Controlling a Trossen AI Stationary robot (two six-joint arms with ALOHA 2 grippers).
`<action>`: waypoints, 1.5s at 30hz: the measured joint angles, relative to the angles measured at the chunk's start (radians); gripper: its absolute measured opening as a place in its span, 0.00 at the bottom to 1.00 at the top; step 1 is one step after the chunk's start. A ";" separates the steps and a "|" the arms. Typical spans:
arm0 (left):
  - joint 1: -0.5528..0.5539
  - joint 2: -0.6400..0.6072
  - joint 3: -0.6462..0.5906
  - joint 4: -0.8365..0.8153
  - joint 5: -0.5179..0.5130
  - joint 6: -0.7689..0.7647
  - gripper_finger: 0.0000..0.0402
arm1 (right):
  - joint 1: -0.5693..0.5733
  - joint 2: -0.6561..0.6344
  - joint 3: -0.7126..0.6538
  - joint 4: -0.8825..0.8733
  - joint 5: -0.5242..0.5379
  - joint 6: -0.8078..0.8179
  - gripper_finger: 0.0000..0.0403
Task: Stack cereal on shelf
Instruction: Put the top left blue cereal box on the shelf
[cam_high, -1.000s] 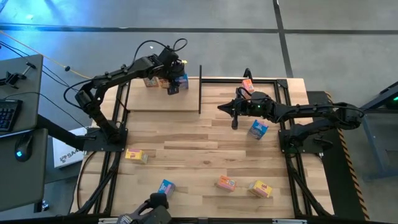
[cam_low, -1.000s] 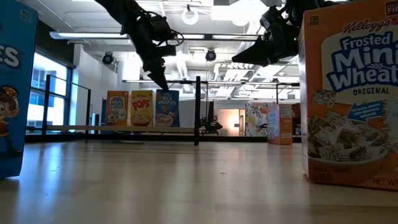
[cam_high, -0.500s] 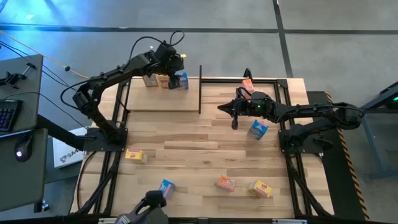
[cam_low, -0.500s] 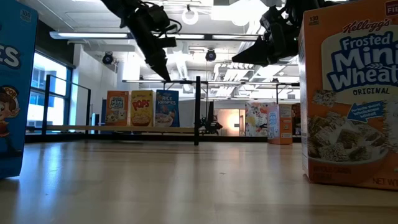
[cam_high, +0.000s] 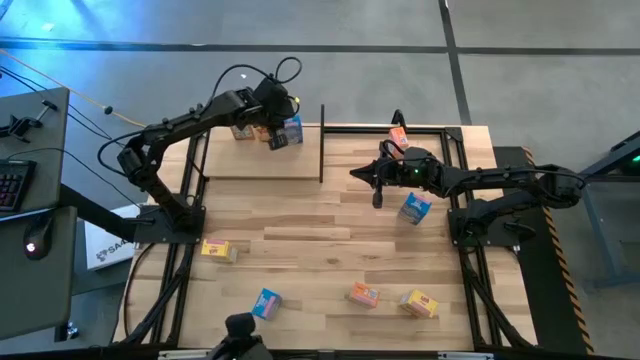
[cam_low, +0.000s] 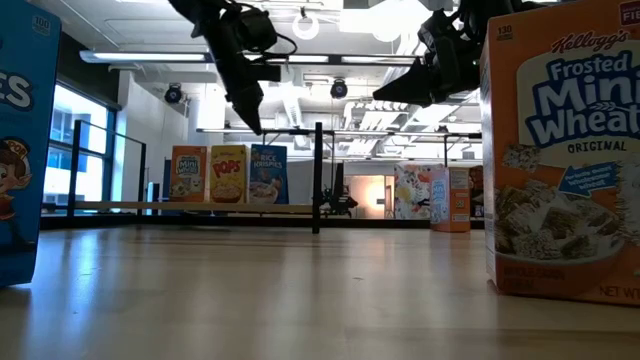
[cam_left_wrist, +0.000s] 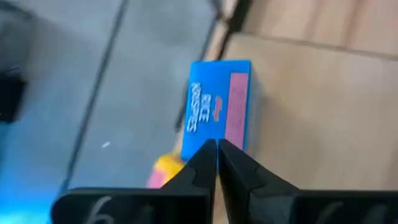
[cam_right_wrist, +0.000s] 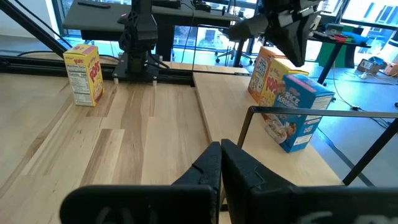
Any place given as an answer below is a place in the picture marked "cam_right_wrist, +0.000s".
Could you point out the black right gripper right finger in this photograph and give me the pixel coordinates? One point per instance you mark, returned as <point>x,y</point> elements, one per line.
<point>264,202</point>

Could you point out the black desk with mouse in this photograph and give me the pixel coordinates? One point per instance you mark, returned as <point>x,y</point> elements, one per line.
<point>93,18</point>

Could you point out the black aluminium table frame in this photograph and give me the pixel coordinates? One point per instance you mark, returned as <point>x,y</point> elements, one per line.
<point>37,67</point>

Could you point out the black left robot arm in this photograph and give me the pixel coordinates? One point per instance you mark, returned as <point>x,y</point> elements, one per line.
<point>138,31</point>

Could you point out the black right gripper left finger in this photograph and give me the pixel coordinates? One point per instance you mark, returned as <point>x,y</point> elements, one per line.
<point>186,202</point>

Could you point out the wooden shelf with black frame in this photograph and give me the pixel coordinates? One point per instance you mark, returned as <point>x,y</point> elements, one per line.
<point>230,102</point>

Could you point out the black backlit keyboard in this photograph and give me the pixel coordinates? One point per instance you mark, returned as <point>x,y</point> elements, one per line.
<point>166,3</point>

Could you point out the black desk with keyboard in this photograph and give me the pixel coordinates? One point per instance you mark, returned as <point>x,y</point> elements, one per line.
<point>186,17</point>

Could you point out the black flat bar device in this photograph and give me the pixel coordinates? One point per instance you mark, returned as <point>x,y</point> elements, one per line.
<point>93,4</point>

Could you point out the black desk clamp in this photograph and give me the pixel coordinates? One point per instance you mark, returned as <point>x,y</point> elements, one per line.
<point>202,6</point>

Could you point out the black diagonal frame strut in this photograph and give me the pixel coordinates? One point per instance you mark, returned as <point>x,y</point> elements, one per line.
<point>31,26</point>

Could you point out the blue Rice Krispies cereal box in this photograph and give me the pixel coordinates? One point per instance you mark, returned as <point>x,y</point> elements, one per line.
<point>295,130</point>

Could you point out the office chair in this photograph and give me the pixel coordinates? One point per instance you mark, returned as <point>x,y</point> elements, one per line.
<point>228,55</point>

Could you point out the yellow Pops cereal box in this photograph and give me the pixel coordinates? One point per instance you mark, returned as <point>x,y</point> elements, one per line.
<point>275,81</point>
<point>82,77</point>

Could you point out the black side table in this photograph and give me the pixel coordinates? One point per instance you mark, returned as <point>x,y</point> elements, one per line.
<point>329,59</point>

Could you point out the brown cardboard box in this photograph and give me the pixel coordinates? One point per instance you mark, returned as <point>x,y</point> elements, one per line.
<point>367,66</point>

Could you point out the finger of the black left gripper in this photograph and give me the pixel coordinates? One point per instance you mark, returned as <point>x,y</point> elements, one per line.
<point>295,37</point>

